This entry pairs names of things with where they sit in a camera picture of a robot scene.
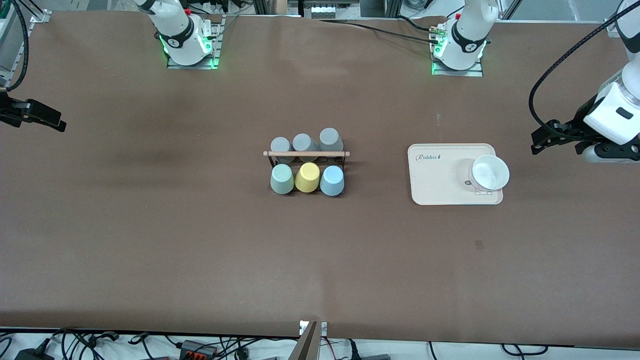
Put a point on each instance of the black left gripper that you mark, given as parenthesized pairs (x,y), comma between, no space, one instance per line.
(575,126)

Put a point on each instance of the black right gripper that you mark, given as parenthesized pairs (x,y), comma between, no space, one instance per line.
(11,111)

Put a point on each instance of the light blue cup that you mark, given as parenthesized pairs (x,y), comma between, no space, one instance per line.
(332,181)

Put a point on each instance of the mint green cup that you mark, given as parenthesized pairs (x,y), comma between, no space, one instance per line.
(282,179)

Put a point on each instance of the white bowl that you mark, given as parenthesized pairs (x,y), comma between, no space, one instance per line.
(490,172)

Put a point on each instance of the beige rabbit print tray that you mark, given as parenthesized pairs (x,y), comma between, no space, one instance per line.
(430,187)

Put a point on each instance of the grey cup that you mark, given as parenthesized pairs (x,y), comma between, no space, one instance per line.
(304,142)
(331,139)
(281,145)

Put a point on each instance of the black power adapter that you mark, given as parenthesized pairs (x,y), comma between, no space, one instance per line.
(32,354)

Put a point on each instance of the yellow cup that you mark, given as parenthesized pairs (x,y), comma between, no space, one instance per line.
(307,177)

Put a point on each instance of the grey power strip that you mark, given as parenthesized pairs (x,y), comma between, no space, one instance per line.
(332,11)

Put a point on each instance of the black red connector block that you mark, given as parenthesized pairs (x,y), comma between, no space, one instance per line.
(197,348)

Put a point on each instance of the aluminium frame rail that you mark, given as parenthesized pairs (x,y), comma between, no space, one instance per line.
(15,55)

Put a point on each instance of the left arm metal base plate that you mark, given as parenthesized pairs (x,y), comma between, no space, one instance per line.
(457,73)

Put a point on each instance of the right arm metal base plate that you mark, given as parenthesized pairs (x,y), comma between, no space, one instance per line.
(216,50)

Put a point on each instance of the grey camera stand post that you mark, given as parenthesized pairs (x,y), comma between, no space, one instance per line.
(307,345)

